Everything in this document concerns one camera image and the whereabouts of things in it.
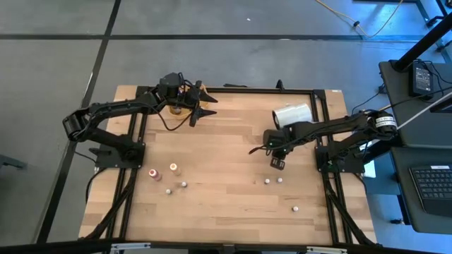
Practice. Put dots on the black arched bracket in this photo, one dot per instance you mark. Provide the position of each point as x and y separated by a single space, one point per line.
279 85

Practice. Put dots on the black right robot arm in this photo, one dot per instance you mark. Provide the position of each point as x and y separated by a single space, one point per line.
335 125

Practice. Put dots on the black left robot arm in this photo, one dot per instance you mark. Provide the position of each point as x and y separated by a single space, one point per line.
116 106

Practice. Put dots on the large yellow food coloring bottle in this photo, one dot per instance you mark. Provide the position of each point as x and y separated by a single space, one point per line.
174 168

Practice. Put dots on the black keyboard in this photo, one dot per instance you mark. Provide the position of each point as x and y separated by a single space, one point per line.
434 183

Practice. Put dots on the white rod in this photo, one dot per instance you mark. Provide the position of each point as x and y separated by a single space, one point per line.
423 111

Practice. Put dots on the white paper sheet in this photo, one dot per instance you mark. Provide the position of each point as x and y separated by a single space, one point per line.
370 169

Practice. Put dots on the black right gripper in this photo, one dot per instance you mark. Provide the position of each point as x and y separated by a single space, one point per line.
279 139

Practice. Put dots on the grey metal foot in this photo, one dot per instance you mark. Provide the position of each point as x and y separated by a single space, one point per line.
10 162

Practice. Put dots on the black side desk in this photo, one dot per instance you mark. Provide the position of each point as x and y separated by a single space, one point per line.
439 139

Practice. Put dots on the black power adapter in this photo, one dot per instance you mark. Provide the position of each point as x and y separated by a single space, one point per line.
421 79

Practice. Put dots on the large red food coloring bottle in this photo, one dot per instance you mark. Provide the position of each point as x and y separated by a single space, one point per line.
154 174

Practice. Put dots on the large purple food coloring bottle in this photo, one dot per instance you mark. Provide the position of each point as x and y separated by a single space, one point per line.
176 110

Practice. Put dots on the black aluminium table frame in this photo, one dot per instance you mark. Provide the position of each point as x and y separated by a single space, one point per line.
247 90

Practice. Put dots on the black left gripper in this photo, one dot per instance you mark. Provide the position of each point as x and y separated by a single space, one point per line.
171 88

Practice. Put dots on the black crossbar silver brackets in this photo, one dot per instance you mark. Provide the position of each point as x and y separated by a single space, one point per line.
42 249

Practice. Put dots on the black stand pole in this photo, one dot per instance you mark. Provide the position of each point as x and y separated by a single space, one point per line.
423 42

